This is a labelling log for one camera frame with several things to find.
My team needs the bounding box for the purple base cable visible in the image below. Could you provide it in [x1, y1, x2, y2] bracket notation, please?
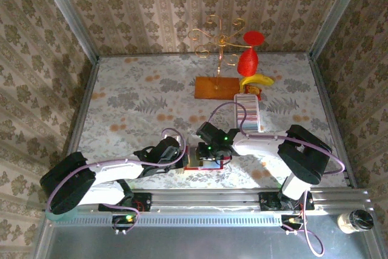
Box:
[112, 206, 141, 236]
[281, 191, 325, 257]

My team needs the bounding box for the red goblet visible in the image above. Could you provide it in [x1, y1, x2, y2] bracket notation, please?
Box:
[237, 30, 266, 78]

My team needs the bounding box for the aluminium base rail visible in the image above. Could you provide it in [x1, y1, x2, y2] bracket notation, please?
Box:
[133, 189, 373, 214]

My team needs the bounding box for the slotted metal cable duct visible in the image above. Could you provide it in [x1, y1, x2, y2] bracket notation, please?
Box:
[50, 212, 282, 227]

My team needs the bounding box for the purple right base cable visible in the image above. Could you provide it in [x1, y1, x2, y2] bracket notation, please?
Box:
[281, 191, 325, 257]

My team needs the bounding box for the white card box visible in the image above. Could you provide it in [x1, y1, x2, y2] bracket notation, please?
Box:
[233, 93, 261, 135]

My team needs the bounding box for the small red and yellow toy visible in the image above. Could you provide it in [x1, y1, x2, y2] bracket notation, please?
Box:
[244, 85, 263, 99]

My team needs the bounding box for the aluminium frame post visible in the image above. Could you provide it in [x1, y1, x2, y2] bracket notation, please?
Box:
[35, 0, 100, 63]
[309, 0, 370, 59]

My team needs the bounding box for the floral tablecloth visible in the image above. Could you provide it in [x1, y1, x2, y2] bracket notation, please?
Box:
[74, 54, 340, 190]

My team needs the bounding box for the aluminium table side rail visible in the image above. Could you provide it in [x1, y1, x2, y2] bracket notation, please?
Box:
[308, 54, 358, 189]
[64, 57, 101, 166]

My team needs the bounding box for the gold wire stand wooden base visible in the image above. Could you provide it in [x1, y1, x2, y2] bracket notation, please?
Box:
[187, 15, 247, 101]

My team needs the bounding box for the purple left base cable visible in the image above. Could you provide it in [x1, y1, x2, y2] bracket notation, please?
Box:
[112, 206, 141, 236]

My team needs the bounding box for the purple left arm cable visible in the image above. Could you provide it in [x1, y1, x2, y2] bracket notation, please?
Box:
[45, 127, 186, 213]

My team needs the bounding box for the glass jar with black lid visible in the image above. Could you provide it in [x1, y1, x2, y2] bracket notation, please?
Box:
[338, 209, 374, 235]

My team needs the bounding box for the small circuit board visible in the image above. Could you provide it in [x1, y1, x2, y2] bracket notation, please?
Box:
[111, 214, 136, 230]
[280, 215, 304, 230]

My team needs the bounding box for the red card holder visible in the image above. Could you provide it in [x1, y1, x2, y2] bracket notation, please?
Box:
[184, 146, 225, 171]

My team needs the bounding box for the yellow banana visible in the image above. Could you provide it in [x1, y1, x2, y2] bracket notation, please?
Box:
[240, 73, 275, 93]

